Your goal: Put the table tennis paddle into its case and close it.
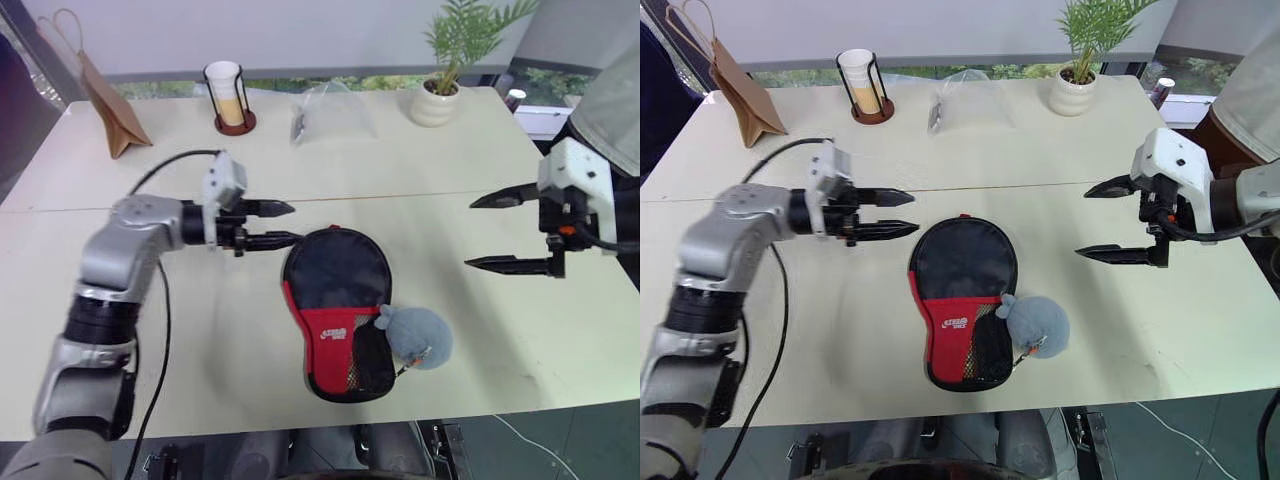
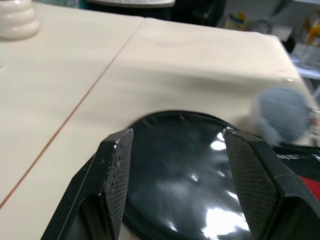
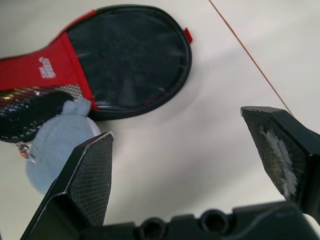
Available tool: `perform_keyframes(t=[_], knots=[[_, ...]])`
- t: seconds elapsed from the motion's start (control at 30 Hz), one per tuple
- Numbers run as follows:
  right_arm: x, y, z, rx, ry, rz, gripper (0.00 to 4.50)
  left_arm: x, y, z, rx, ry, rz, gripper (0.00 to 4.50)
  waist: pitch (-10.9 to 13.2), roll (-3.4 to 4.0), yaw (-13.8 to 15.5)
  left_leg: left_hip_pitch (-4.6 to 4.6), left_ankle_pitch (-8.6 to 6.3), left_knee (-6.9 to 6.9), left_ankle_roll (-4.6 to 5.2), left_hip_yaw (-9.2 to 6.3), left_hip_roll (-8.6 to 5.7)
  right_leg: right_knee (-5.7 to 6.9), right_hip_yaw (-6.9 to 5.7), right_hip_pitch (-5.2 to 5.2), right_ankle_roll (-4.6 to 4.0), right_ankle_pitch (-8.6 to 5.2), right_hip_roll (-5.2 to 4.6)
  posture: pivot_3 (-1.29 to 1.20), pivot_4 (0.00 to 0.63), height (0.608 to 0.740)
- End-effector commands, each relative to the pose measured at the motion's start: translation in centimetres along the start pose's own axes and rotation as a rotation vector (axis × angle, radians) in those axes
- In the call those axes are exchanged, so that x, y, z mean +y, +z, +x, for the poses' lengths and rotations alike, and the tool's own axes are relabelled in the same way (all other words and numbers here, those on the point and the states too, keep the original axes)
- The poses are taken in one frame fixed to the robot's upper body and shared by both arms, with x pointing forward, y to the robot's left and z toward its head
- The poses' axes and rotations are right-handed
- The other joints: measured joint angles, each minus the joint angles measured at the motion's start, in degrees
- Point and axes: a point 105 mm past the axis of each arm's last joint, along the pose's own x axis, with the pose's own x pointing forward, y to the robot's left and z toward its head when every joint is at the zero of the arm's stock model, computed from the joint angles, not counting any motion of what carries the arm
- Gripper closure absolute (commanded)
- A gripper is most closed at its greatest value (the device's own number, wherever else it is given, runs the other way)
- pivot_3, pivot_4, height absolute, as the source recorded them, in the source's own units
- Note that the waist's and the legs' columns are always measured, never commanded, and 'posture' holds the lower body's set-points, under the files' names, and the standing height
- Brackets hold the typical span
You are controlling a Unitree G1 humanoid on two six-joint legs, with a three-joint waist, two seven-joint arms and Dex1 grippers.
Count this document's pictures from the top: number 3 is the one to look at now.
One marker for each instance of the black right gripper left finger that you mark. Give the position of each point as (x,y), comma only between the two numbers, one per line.
(87,177)

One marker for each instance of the black red mesh pouch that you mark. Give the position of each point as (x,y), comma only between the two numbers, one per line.
(25,75)

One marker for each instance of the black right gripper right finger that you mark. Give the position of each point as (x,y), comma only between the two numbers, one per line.
(287,135)

